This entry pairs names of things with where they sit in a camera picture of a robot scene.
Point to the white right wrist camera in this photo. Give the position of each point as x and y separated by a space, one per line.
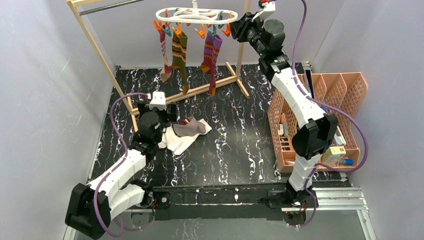
267 8

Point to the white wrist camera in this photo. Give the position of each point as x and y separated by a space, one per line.
267 8
157 101

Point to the metal hanging rod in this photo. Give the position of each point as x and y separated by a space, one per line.
107 7

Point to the olive striped sock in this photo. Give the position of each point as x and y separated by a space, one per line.
179 58

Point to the white plastic clip hanger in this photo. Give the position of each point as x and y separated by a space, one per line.
196 15

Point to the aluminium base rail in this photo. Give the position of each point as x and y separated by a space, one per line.
274 196

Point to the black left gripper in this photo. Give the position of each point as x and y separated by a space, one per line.
170 113

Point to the grey sock with red stripes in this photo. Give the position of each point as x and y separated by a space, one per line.
187 128

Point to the beige purple striped sock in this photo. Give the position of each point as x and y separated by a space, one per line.
166 71

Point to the maroon yellow striped sock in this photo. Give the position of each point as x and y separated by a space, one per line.
211 51

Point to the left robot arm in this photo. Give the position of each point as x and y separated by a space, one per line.
93 206

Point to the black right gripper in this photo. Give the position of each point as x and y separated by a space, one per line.
240 28

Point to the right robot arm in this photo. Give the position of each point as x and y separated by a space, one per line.
316 128

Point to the white board in organizer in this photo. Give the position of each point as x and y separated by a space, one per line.
308 76

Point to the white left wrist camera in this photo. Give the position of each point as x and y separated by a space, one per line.
157 101

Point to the small yellow white box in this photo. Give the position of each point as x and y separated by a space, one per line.
332 155

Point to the white fluffy sock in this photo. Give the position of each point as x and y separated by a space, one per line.
175 143
203 127

